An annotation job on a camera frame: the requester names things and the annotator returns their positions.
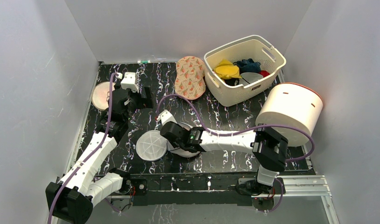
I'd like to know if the yellow bra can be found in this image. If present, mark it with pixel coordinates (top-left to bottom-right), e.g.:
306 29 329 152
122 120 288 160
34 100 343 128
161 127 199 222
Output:
213 59 241 80

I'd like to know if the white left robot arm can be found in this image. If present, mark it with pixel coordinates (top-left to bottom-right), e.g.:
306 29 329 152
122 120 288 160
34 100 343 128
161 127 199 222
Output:
45 86 154 224

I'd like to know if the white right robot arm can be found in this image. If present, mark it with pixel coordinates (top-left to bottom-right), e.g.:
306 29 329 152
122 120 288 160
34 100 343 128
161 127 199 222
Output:
160 121 288 193

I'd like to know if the floral padded laundry bag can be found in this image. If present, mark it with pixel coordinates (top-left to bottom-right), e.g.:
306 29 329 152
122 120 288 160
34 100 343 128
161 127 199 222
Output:
174 56 206 100

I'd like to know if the cream perforated laundry basket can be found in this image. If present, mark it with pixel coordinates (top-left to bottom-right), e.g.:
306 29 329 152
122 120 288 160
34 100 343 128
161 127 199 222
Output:
204 35 287 107

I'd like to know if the clothes pile in basket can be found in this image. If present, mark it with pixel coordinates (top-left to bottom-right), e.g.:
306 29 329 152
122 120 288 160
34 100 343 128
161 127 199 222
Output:
222 58 270 86

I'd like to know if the white cylindrical drum container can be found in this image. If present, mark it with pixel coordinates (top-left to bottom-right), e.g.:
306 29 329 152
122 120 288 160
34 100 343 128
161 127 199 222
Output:
255 83 324 135

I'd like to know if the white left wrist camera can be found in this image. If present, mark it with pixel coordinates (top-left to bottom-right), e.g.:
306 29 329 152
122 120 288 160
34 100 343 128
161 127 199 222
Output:
120 72 139 93

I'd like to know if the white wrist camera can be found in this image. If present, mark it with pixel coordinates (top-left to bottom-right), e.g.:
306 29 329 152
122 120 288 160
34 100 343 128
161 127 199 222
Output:
157 110 177 125
120 72 139 93

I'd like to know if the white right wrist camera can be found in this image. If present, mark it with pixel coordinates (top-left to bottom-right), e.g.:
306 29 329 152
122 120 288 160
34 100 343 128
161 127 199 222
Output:
157 110 177 125

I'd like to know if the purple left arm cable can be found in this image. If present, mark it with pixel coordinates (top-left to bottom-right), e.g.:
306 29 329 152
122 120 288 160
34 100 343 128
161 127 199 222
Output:
47 72 123 224

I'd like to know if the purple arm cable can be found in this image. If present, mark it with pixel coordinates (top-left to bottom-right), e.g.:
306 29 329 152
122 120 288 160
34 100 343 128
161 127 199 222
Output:
47 72 123 224
156 94 315 163

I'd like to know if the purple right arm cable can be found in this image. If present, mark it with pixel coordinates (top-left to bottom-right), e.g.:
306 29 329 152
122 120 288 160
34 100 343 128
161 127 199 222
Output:
156 94 315 163

